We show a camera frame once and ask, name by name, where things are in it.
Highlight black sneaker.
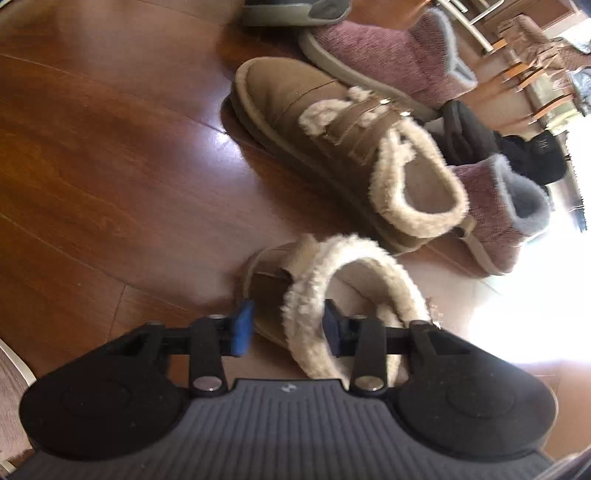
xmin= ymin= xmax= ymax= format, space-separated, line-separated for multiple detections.
xmin=240 ymin=0 xmax=354 ymax=28
xmin=436 ymin=100 xmax=568 ymax=186

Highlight pink knit boot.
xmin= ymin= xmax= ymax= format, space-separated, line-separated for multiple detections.
xmin=434 ymin=154 xmax=553 ymax=278
xmin=298 ymin=8 xmax=479 ymax=121

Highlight tan fleece-lined boot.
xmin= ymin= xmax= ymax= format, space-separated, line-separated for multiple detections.
xmin=228 ymin=56 xmax=477 ymax=256
xmin=242 ymin=233 xmax=440 ymax=382

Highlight metal frame legs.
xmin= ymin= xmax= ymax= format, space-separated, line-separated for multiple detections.
xmin=434 ymin=0 xmax=502 ymax=57

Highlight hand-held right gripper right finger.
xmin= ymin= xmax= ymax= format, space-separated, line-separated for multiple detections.
xmin=322 ymin=299 xmax=456 ymax=398

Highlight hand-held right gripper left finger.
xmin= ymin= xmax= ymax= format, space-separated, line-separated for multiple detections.
xmin=115 ymin=299 xmax=256 ymax=398

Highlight wooden chair with beige cushion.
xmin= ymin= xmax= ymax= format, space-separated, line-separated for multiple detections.
xmin=495 ymin=14 xmax=591 ymax=126

